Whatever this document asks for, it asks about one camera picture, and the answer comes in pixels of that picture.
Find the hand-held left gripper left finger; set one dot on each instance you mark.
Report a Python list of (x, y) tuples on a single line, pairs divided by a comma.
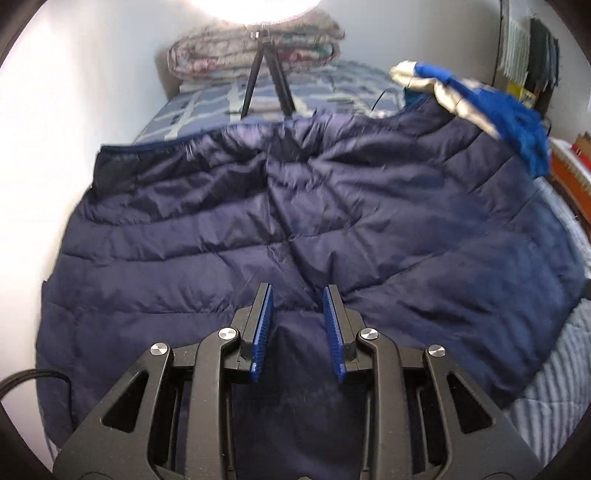
[(263, 332)]

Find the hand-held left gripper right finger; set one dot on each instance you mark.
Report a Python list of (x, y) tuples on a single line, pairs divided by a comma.
[(333, 332)]

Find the navy puffer jacket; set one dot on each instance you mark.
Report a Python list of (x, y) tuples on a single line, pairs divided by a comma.
[(323, 207)]

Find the black metal clothes rack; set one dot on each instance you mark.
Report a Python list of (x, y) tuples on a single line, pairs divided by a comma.
[(500, 46)]

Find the dark hanging clothes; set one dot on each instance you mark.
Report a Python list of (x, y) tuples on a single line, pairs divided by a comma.
[(542, 60)]

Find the blue patterned bed cover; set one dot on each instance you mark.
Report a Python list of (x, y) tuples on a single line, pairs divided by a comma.
[(203, 106)]

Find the red floral folded quilt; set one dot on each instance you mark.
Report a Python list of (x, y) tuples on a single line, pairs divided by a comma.
[(304, 57)]

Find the blue jacket with silver trim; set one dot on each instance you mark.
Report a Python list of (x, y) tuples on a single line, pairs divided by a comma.
[(517, 120)]

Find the beige floral folded quilt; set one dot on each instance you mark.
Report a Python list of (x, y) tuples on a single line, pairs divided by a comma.
[(212, 41)]

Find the black tripod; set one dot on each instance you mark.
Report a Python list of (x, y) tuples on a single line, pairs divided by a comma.
[(259, 36)]

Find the yellow crate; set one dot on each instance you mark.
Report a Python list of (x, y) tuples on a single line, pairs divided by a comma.
[(524, 94)]

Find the brown cardboard box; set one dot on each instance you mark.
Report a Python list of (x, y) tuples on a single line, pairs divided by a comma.
[(584, 141)]

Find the striped hanging towel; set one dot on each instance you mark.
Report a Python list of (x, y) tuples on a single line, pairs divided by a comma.
[(516, 46)]

